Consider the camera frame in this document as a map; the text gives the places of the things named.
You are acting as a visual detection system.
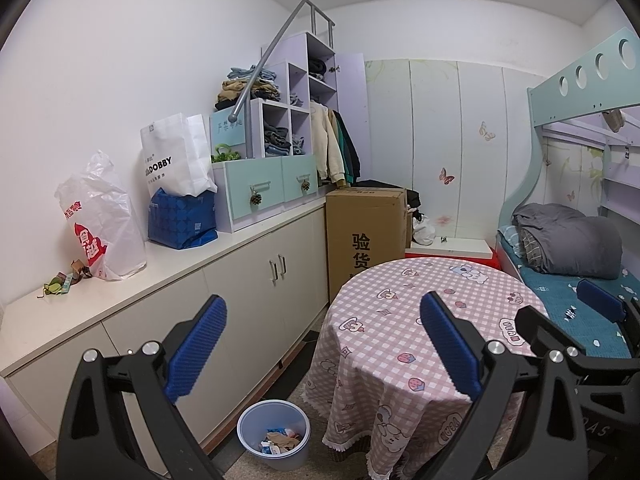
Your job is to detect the white wardrobe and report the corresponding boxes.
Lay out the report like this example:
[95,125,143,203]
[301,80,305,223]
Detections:
[364,59,546,261]

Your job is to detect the pink checkered tablecloth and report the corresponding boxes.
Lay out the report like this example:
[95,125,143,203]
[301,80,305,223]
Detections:
[300,259,551,480]

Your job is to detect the lavender stepped cabinet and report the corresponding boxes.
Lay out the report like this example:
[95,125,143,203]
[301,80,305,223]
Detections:
[210,31,368,233]

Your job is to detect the green crumpled paper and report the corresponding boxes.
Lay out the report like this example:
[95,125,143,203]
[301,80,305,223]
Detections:
[37,277,68,301]

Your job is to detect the small white plastic bag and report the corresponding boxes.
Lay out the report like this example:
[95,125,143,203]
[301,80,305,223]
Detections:
[412,215,437,246]

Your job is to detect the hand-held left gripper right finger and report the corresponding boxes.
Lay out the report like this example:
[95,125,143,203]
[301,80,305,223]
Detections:
[395,291,588,480]

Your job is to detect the wide turquoise drawer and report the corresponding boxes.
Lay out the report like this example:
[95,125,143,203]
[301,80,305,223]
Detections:
[222,160,285,221]

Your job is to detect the black hanging jacket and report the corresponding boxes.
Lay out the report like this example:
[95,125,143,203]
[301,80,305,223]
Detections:
[340,112,361,183]

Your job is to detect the pile of folded clothes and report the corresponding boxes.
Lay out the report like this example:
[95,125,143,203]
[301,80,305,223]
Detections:
[215,65,281,111]

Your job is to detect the teal printed bed sheet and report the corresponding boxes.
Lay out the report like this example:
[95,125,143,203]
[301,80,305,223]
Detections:
[497,227,640,361]

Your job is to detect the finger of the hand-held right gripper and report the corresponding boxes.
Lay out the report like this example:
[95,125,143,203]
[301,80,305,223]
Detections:
[576,278,640,356]
[514,304,636,383]

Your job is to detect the narrow turquoise drawer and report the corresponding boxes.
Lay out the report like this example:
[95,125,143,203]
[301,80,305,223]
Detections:
[281,154,318,202]

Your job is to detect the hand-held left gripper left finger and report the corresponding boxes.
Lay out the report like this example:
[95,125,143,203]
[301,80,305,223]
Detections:
[56,295,227,480]

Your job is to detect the turquoise bunk bed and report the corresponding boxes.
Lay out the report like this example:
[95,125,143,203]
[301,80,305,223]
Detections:
[495,27,640,361]

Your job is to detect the white plastic bag red print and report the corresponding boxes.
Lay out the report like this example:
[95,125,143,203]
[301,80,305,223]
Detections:
[55,150,148,281]

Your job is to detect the brown crumpled paper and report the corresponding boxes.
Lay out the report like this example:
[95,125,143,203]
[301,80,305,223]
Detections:
[67,259,93,283]

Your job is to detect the cream hanging jacket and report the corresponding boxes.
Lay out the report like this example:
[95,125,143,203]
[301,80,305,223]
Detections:
[310,102,343,186]

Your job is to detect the light blue plastic bin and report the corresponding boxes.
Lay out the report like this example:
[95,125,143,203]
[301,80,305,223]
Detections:
[236,400,312,471]

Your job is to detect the plaid pillow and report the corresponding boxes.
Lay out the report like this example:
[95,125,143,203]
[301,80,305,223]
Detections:
[520,227,546,268]

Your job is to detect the heap of black clothes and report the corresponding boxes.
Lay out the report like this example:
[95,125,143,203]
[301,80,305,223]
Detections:
[357,179,423,221]

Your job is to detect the green hanging jacket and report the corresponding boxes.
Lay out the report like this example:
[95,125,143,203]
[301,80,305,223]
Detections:
[334,110,351,181]

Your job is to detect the white low platform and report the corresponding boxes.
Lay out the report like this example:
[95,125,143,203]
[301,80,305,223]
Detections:
[405,237,496,261]

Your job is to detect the grey quilt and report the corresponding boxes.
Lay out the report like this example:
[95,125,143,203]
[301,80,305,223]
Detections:
[512,203,623,280]

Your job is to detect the blue patterned bag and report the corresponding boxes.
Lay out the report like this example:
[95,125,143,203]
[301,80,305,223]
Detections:
[147,187,218,250]

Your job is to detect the grey metal handrail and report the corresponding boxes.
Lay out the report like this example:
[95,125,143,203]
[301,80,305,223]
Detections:
[231,0,336,121]

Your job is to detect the folded dark jeans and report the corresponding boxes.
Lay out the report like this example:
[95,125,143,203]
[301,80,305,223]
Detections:
[262,127,292,156]

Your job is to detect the white paper shopping bag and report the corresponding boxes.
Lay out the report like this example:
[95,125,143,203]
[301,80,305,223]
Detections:
[140,113,218,198]

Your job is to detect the white low cabinet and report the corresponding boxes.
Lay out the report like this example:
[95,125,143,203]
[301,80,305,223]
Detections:
[0,199,331,451]

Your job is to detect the brown cardboard box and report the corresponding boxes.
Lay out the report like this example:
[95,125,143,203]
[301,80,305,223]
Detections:
[325,187,413,303]

